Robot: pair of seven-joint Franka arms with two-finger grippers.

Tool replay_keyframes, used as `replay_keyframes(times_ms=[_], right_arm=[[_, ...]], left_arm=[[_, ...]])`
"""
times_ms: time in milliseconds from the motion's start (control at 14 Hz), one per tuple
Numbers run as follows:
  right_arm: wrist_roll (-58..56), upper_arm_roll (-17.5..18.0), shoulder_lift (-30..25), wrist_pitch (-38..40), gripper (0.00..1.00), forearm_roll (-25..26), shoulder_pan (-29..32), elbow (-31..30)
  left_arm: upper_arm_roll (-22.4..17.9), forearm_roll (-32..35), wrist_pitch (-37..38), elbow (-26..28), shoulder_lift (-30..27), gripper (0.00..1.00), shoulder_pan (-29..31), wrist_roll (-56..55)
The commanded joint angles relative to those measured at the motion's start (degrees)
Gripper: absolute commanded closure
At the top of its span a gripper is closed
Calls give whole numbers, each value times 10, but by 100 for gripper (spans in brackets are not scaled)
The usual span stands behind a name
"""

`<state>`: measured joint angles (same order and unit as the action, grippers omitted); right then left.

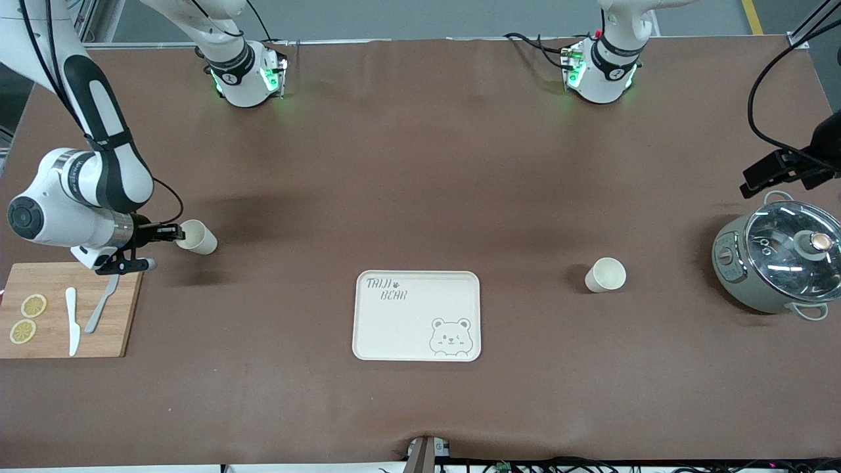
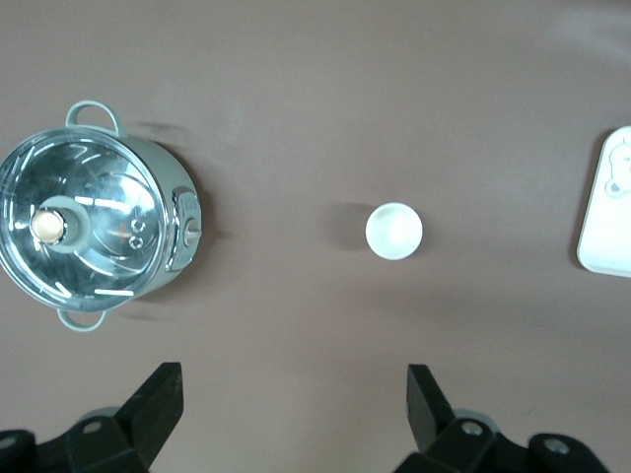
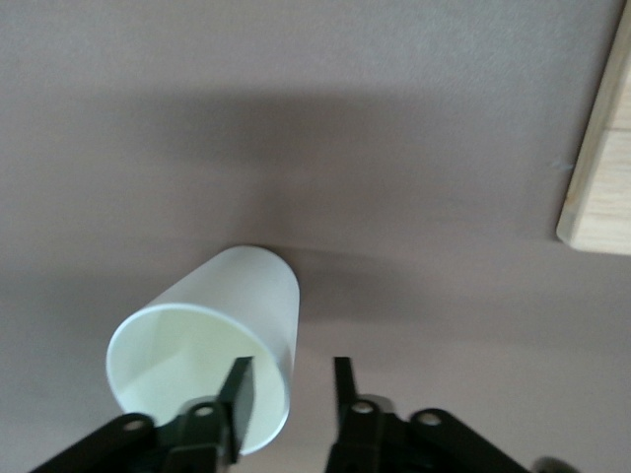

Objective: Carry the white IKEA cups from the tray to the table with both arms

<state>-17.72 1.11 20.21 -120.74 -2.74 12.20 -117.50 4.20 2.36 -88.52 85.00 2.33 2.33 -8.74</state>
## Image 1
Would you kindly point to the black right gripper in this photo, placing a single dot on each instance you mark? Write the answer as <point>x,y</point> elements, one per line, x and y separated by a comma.
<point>140,231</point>

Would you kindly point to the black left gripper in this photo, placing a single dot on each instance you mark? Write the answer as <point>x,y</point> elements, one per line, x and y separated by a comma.
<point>822,146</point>

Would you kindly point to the white IKEA cup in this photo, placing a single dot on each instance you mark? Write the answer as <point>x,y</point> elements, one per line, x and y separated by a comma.
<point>606,274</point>
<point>198,238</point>

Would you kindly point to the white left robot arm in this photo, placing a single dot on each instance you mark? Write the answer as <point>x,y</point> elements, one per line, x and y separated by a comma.
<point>604,82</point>

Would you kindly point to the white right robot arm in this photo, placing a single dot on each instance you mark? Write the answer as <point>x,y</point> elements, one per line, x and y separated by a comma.
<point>98,171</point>

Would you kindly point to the glass pot lid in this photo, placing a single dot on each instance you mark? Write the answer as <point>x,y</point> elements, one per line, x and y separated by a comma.
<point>782,249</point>

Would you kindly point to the grey-green electric cooker pot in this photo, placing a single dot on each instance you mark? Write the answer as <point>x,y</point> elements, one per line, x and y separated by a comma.
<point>732,263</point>

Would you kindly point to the wooden cutting board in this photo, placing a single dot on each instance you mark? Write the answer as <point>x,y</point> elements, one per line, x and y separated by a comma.
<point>125,315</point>

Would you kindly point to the grey plastic knife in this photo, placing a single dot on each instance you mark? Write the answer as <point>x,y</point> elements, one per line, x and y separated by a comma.
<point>100,309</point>

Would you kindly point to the white plastic knife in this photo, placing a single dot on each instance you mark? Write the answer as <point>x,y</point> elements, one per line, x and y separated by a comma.
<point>72,322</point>

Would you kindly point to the yellow lemon slice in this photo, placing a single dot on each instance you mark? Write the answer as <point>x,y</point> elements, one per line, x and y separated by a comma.
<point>33,305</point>
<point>23,331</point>

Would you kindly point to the cream bear print tray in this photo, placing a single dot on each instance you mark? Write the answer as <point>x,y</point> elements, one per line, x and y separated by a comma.
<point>407,328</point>

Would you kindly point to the aluminium frame post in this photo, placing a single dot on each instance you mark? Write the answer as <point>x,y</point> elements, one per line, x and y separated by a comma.
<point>89,26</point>
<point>797,41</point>

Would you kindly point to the grey table edge mount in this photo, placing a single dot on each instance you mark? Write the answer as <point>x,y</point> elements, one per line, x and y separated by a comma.
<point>420,456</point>

